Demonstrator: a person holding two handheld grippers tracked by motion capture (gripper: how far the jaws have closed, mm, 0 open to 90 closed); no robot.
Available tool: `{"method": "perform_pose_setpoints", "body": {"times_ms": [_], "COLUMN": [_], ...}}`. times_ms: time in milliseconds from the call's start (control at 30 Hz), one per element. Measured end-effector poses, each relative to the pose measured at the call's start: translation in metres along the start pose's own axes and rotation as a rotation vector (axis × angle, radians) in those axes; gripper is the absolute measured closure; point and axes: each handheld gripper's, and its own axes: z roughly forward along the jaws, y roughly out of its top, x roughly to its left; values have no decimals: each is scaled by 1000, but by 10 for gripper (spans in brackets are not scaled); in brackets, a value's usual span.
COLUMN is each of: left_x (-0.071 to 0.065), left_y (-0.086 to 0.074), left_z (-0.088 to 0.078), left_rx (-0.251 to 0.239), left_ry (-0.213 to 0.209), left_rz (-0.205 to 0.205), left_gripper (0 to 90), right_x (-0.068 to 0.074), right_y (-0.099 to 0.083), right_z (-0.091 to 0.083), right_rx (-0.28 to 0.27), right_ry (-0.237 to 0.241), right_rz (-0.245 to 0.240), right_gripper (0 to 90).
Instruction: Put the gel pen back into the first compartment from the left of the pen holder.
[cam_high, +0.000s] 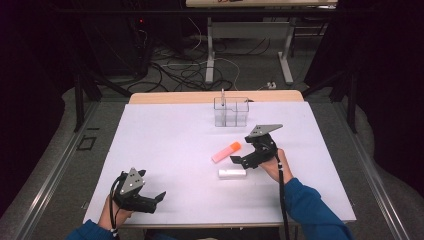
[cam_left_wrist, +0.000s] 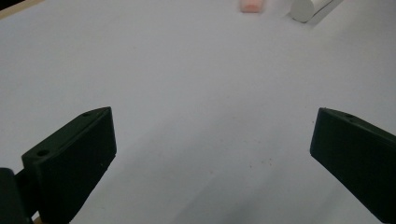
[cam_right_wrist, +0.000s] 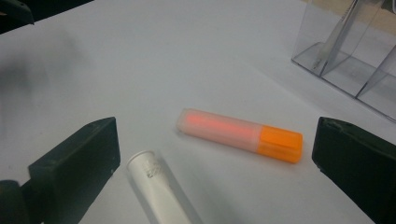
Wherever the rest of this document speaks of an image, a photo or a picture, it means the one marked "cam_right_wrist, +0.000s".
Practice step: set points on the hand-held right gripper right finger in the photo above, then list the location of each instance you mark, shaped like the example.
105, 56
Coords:
361, 168

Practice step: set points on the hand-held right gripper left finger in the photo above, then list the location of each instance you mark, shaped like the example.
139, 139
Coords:
77, 168

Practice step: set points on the white cylindrical tube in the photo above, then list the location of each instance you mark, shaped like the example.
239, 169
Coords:
155, 186

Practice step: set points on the clear plastic organizer box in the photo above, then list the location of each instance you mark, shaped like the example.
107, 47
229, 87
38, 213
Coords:
342, 65

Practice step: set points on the orange highlighter pen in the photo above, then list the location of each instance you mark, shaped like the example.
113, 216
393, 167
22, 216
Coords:
236, 132

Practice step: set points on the white table cover sheet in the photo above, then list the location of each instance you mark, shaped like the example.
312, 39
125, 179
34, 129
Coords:
155, 77

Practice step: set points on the silver clear pen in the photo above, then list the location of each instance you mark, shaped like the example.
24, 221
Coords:
337, 34

